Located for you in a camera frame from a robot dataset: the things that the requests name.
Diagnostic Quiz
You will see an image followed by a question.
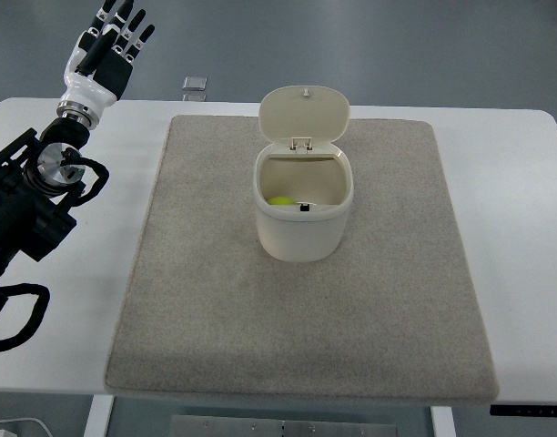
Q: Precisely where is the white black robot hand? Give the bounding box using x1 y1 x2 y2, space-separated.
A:
56 1 155 130

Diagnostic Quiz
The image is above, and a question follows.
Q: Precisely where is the yellow tennis ball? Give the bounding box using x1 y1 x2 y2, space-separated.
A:
267 196 298 206

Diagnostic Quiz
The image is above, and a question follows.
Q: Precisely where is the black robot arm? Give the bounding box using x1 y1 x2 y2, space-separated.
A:
0 117 109 278

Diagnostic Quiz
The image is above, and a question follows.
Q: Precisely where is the small floor plate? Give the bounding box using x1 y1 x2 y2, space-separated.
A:
182 94 207 102

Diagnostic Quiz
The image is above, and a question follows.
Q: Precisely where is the beige lidded bin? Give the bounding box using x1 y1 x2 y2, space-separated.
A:
253 86 354 262

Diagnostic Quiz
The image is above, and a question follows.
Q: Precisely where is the left white table leg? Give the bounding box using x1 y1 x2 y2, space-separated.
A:
83 395 115 437

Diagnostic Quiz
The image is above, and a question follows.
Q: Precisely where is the white table leg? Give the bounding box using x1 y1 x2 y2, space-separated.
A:
430 406 457 437
83 395 115 437

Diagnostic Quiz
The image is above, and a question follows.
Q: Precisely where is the grey felt mat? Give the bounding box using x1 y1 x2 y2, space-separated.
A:
105 116 499 405

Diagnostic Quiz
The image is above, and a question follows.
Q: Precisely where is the right white table leg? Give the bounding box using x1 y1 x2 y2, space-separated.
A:
430 406 457 437

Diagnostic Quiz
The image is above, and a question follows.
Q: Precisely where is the black table control panel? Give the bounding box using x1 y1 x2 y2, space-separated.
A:
490 404 557 418

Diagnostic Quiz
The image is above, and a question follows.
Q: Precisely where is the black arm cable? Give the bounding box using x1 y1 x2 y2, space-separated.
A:
0 282 51 353

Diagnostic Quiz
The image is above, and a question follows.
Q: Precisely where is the white cable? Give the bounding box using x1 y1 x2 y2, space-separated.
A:
0 417 51 437

